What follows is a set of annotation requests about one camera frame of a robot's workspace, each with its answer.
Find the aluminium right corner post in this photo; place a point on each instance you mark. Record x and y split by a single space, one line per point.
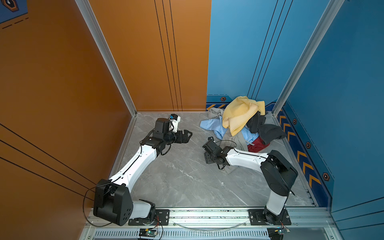
318 34

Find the red cloth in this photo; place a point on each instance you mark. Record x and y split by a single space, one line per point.
257 145

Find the aluminium corner post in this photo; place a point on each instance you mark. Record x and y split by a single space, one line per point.
318 34
101 42

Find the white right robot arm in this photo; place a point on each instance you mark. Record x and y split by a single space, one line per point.
278 172

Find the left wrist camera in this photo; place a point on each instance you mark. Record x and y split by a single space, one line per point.
174 122

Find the right small circuit board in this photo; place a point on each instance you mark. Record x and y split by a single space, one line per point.
277 233

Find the aluminium left corner post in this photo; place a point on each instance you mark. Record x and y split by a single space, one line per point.
101 42

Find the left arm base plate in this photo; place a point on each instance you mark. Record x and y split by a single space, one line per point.
159 216

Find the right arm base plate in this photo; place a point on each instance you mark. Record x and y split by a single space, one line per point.
264 217

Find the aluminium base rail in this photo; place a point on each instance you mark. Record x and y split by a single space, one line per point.
220 223

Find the small green circuit board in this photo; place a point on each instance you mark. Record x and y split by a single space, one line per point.
148 233

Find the light grey ribbed cloth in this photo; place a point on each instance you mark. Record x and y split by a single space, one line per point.
227 140

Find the dark grey cloth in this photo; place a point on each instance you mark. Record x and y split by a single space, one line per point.
267 132

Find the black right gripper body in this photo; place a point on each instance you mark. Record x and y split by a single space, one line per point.
209 159

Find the light blue cloth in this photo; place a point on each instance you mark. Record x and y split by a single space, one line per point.
244 137

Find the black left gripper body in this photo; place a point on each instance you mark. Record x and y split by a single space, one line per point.
176 138

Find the yellow cloth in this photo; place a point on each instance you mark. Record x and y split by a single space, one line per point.
239 112

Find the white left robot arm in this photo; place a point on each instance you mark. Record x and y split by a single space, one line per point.
113 201

